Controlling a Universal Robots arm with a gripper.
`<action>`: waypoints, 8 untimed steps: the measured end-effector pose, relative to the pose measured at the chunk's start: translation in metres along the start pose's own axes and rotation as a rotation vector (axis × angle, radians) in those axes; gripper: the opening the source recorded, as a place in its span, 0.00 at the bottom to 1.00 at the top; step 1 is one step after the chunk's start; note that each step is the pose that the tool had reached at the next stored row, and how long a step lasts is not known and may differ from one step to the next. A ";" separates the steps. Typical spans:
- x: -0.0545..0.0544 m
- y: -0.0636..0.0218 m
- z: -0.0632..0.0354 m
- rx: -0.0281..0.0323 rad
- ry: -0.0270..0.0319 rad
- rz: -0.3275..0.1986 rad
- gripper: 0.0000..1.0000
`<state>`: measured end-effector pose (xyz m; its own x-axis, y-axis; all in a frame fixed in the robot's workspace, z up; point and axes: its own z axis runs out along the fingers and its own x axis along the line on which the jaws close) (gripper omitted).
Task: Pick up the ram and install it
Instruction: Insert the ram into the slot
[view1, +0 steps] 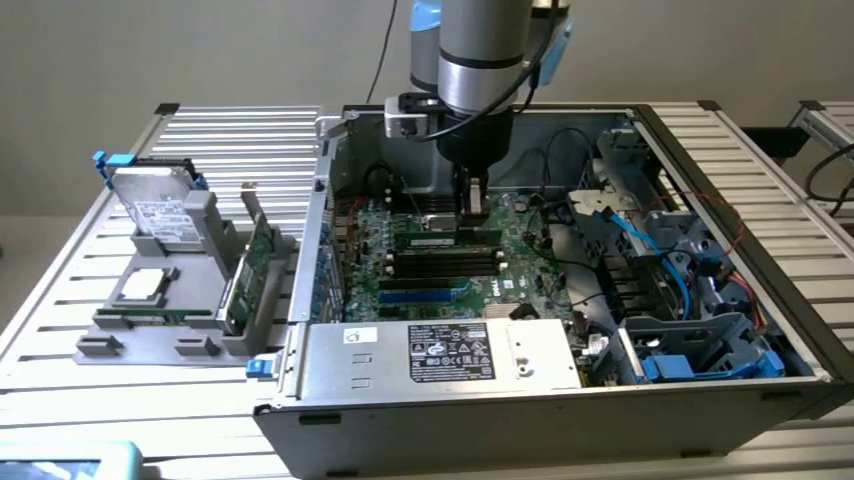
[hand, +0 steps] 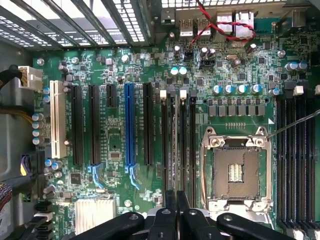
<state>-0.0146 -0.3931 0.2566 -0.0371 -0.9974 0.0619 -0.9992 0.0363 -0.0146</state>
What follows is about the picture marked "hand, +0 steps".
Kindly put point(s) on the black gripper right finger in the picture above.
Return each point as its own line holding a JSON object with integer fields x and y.
{"x": 192, "y": 225}

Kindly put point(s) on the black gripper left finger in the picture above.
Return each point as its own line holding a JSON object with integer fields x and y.
{"x": 163, "y": 225}

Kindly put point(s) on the black-latch RAM slot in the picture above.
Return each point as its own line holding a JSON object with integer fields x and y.
{"x": 280, "y": 150}
{"x": 289, "y": 150}
{"x": 192, "y": 140}
{"x": 171, "y": 125}

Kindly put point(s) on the silver CPU socket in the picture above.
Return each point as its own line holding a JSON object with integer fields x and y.
{"x": 236, "y": 172}

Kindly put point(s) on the silver finned heat sink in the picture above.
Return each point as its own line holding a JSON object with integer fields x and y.
{"x": 95, "y": 216}

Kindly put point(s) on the long black expansion slot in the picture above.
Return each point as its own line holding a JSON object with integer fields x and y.
{"x": 148, "y": 125}
{"x": 77, "y": 125}

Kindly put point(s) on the blue expansion slot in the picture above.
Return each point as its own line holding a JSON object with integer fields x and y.
{"x": 130, "y": 125}

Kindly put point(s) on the blue-top silver capacitor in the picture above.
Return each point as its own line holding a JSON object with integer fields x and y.
{"x": 241, "y": 88}
{"x": 255, "y": 88}
{"x": 217, "y": 89}
{"x": 228, "y": 88}

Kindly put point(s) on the short black expansion slot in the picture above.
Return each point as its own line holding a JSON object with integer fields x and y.
{"x": 111, "y": 96}

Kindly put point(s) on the thin metal locking lever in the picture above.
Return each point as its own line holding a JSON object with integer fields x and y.
{"x": 292, "y": 125}

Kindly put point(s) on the white PCI expansion slot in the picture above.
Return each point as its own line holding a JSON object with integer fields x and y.
{"x": 58, "y": 120}

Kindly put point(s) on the green PC motherboard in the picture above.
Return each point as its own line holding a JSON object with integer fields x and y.
{"x": 150, "y": 62}

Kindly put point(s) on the grey metal PC case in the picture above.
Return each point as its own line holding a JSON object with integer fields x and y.
{"x": 12, "y": 130}

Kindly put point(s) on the white power connector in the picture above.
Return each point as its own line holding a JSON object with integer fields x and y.
{"x": 31, "y": 78}

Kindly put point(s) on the silver USB port block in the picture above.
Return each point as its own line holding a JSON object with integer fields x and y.
{"x": 186, "y": 27}
{"x": 204, "y": 26}

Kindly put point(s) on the silver ethernet port block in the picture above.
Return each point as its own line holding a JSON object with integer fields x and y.
{"x": 244, "y": 23}
{"x": 224, "y": 22}

